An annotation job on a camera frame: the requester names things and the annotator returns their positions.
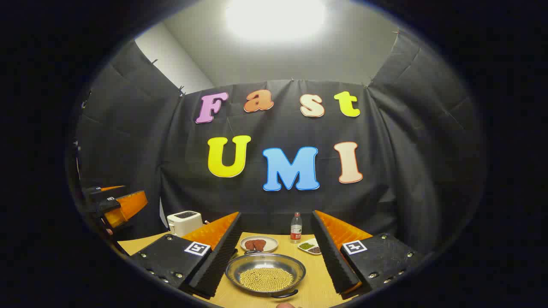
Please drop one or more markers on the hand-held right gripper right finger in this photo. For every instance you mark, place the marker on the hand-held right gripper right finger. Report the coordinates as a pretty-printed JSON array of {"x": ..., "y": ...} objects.
[{"x": 334, "y": 261}]

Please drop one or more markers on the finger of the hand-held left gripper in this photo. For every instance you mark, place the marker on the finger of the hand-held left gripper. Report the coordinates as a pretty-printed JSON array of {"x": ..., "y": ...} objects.
[
  {"x": 102, "y": 194},
  {"x": 128, "y": 207}
]

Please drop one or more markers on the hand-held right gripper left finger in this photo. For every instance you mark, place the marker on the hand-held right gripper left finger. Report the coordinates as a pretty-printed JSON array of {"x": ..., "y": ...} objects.
[{"x": 218, "y": 265}]

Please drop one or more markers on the pile of dark red beans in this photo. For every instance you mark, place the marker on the pile of dark red beans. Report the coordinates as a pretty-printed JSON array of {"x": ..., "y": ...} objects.
[{"x": 314, "y": 250}]

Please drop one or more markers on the white divided dish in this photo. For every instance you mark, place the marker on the white divided dish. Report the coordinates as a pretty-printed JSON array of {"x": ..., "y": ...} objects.
[{"x": 306, "y": 251}]

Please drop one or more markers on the pile of green mung beans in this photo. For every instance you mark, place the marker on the pile of green mung beans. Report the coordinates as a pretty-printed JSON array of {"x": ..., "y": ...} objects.
[{"x": 306, "y": 246}]

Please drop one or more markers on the raw red meat piece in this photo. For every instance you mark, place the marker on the raw red meat piece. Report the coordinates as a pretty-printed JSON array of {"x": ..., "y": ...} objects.
[
  {"x": 250, "y": 245},
  {"x": 260, "y": 245}
]

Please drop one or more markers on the clear water bottle red label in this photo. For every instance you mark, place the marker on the clear water bottle red label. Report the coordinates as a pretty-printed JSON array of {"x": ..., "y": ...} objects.
[{"x": 296, "y": 229}]

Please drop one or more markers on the pile of yellow soybeans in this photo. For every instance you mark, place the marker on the pile of yellow soybeans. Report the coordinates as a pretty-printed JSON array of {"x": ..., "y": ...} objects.
[{"x": 266, "y": 279}]

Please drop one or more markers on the white toaster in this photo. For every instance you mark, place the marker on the white toaster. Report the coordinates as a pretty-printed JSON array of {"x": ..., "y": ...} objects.
[{"x": 184, "y": 222}]

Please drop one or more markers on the round white plate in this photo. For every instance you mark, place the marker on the round white plate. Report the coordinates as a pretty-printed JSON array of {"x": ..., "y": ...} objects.
[{"x": 272, "y": 244}]

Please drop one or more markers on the black backdrop cloth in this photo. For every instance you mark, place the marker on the black backdrop cloth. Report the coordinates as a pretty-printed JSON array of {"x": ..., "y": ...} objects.
[{"x": 278, "y": 128}]

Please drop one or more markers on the ceiling light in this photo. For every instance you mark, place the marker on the ceiling light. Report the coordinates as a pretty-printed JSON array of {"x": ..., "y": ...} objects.
[{"x": 276, "y": 19}]

